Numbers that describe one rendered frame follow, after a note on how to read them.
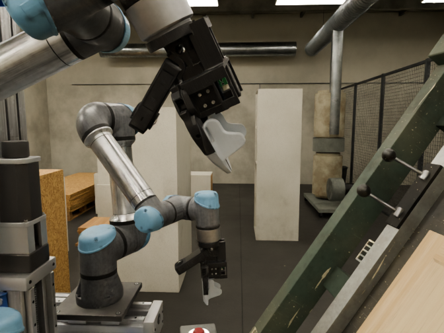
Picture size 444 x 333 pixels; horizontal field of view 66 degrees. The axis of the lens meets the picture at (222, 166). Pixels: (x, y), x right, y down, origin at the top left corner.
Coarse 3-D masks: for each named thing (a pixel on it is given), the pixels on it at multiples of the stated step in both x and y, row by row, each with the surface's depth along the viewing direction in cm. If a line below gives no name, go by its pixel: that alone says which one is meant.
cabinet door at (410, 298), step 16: (432, 240) 81; (416, 256) 82; (432, 256) 78; (400, 272) 83; (416, 272) 80; (432, 272) 76; (400, 288) 81; (416, 288) 78; (432, 288) 74; (384, 304) 82; (400, 304) 78; (416, 304) 75; (432, 304) 72; (368, 320) 83; (384, 320) 79; (400, 320) 76; (416, 320) 73; (432, 320) 70
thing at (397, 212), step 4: (360, 184) 95; (364, 184) 94; (360, 188) 94; (364, 188) 93; (368, 188) 93; (360, 192) 94; (364, 192) 93; (368, 192) 93; (360, 196) 95; (364, 196) 94; (372, 196) 93; (376, 196) 93; (376, 200) 93; (380, 200) 93; (384, 204) 92; (388, 204) 92; (388, 208) 92; (392, 208) 91; (396, 208) 91; (400, 208) 90; (396, 212) 91; (400, 212) 90; (396, 216) 91
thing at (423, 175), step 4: (384, 152) 94; (388, 152) 93; (392, 152) 93; (384, 156) 94; (388, 156) 93; (392, 156) 93; (384, 160) 94; (388, 160) 93; (392, 160) 93; (396, 160) 93; (400, 160) 93; (404, 164) 92; (412, 168) 92; (416, 172) 92; (420, 172) 91; (424, 172) 90; (428, 172) 90; (420, 176) 91; (424, 176) 90
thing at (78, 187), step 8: (72, 176) 742; (80, 176) 742; (88, 176) 742; (72, 184) 647; (80, 184) 647; (88, 184) 647; (72, 192) 574; (80, 192) 594; (88, 192) 629; (72, 200) 566; (80, 200) 592; (88, 200) 628; (72, 208) 564; (80, 208) 616; (88, 208) 636; (72, 216) 571
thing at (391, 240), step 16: (432, 192) 89; (416, 208) 89; (416, 224) 90; (384, 240) 91; (400, 240) 90; (368, 256) 93; (384, 256) 90; (368, 272) 90; (384, 272) 90; (352, 288) 91; (368, 288) 90; (336, 304) 93; (352, 304) 90; (320, 320) 94; (336, 320) 90
